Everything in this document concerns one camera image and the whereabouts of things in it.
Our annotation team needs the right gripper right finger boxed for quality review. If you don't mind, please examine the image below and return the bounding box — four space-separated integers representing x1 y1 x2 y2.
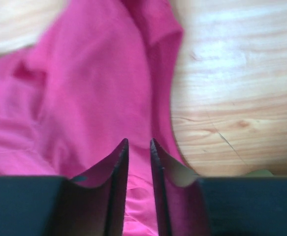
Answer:
150 140 287 236

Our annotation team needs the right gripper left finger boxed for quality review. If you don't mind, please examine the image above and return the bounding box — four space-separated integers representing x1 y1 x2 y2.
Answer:
0 139 129 236

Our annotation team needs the pink t-shirt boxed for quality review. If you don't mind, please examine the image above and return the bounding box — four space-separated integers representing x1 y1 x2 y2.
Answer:
0 0 183 236

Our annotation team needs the olive green plastic bin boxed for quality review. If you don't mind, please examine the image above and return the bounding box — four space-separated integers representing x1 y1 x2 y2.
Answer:
245 169 274 177

